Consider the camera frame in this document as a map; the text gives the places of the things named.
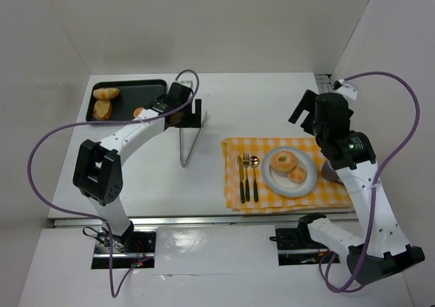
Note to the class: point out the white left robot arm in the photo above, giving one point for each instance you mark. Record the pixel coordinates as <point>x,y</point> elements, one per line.
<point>98,170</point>

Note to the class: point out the yellow checkered cloth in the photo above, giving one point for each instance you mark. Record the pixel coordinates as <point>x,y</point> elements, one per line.
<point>325,195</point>

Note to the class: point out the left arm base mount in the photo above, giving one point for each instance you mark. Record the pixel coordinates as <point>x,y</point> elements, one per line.
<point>139,253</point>

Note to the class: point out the metal tongs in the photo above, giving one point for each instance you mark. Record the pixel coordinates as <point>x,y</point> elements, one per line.
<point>187,146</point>

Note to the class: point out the green handled gold spoon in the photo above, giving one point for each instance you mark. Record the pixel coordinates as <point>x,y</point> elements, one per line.
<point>254,163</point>

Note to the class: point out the bagel with hole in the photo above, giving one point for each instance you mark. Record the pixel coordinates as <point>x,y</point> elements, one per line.
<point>283,161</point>

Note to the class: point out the green handled fork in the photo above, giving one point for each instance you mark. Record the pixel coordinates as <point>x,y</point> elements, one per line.
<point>246,166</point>

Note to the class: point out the white plate blue rim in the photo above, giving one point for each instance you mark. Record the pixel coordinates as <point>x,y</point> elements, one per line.
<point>280,183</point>

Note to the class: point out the round bread roll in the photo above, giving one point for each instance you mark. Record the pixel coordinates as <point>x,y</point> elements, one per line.
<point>297,174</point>

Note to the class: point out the green handled knife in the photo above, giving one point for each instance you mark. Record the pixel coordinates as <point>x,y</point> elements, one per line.
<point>241,178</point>

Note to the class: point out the baguette slice bread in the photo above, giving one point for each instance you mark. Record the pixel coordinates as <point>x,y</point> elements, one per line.
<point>102,110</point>
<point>105,94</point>

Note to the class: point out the metal rail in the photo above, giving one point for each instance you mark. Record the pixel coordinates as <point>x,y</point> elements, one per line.
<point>171,221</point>

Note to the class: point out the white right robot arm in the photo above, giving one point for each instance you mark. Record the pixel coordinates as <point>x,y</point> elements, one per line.
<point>384,250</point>

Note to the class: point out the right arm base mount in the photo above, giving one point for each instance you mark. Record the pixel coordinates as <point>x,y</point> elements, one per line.
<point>296,247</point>

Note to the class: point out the grey cup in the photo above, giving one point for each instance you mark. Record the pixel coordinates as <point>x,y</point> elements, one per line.
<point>329,174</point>

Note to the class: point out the small bread roll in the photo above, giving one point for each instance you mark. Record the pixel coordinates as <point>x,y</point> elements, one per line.
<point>137,111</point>

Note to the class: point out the black tray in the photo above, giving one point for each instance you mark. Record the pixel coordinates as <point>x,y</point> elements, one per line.
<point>133,94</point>

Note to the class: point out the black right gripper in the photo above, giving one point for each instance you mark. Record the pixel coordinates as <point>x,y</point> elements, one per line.
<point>304,109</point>

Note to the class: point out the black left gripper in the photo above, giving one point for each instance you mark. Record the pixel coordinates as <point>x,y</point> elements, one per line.
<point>189,117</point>

